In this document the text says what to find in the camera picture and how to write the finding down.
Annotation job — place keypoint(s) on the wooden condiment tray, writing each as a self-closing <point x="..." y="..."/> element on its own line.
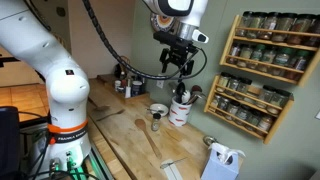
<point x="106" y="83"/>

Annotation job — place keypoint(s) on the white wall outlet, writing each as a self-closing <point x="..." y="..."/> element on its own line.
<point x="160" y="84"/>

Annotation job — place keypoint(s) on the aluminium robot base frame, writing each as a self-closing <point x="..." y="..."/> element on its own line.
<point x="96" y="166"/>

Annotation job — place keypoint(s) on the black serving spoon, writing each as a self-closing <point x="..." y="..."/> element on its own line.
<point x="180" y="90"/>

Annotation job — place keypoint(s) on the wooden spoon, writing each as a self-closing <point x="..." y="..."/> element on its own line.
<point x="146" y="135"/>

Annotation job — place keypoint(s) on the small metal whisk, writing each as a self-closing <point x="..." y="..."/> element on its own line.
<point x="173" y="162"/>

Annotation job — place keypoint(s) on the glass spice jar green lid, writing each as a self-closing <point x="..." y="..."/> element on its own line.
<point x="256" y="56"/>
<point x="282" y="60"/>
<point x="300" y="64"/>

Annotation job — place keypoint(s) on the black box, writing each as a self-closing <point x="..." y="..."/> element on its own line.
<point x="9" y="143"/>

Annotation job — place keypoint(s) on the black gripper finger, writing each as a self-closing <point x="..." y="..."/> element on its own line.
<point x="165" y="58"/>
<point x="188" y="68"/>

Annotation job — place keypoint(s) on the wooden spice rack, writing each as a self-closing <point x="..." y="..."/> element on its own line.
<point x="266" y="68"/>
<point x="246" y="125"/>

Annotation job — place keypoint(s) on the small white bowl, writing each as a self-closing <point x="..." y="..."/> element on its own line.
<point x="160" y="108"/>

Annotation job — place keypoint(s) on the blue tissue box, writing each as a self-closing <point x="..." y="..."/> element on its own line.
<point x="216" y="171"/>

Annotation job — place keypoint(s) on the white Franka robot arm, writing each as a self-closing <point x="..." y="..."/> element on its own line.
<point x="66" y="86"/>

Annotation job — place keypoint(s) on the grey metal turner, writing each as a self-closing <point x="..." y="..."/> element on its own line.
<point x="101" y="108"/>

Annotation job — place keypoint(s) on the white wall switch plate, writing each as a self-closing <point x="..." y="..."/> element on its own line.
<point x="318" y="115"/>

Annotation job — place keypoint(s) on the metal teaspoon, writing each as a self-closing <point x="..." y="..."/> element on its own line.
<point x="153" y="110"/>

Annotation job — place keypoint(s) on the small metal dish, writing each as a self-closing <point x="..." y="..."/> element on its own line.
<point x="210" y="140"/>

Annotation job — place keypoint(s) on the metal kitchen utensil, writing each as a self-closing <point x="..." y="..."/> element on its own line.
<point x="196" y="97"/>

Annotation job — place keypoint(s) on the white tissue sheet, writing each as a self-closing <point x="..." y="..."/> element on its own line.
<point x="230" y="152"/>

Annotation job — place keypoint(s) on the white utensil crock red print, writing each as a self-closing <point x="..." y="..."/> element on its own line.
<point x="179" y="113"/>

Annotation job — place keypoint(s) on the glass spice jar black lid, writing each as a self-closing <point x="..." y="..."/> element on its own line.
<point x="254" y="119"/>
<point x="256" y="24"/>
<point x="243" y="87"/>
<point x="244" y="23"/>
<point x="216" y="102"/>
<point x="270" y="25"/>
<point x="300" y="28"/>
<point x="279" y="100"/>
<point x="314" y="31"/>
<point x="269" y="58"/>
<point x="265" y="124"/>
<point x="233" y="85"/>
<point x="243" y="114"/>
<point x="233" y="110"/>
<point x="284" y="26"/>
<point x="223" y="105"/>
<point x="234" y="52"/>
<point x="245" y="55"/>
<point x="223" y="81"/>
<point x="266" y="95"/>

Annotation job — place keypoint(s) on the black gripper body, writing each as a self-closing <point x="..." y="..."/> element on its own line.
<point x="179" y="53"/>

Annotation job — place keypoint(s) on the metal serving fork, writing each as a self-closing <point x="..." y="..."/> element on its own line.
<point x="111" y="115"/>

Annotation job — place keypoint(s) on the white shaker bottle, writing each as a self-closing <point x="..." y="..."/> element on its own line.
<point x="118" y="86"/>

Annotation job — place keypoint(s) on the steel and white grinder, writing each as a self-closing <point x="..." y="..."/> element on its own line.
<point x="128" y="91"/>

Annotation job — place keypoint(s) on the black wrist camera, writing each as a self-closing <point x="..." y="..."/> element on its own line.
<point x="168" y="37"/>

